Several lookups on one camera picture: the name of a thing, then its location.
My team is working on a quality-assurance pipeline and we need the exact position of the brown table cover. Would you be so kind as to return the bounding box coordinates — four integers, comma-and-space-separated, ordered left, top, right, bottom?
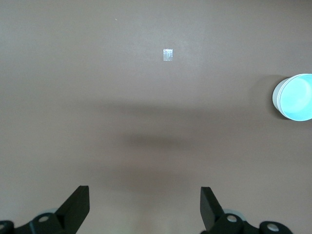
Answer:
0, 0, 312, 234

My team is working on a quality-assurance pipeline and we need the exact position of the blue bowl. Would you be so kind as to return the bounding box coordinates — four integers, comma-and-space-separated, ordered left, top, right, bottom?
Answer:
279, 73, 312, 121

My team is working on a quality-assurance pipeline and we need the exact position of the white bowl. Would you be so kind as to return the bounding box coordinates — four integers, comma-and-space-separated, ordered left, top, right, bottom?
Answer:
271, 75, 297, 120

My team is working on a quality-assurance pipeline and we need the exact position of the clear tape piece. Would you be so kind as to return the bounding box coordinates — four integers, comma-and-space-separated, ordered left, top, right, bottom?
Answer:
162, 48, 174, 62

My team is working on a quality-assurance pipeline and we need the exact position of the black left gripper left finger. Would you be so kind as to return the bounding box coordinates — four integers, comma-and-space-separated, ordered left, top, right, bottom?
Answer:
0, 185, 91, 234

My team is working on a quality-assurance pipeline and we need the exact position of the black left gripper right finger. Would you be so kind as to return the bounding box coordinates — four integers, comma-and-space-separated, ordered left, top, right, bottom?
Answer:
200, 186, 292, 234

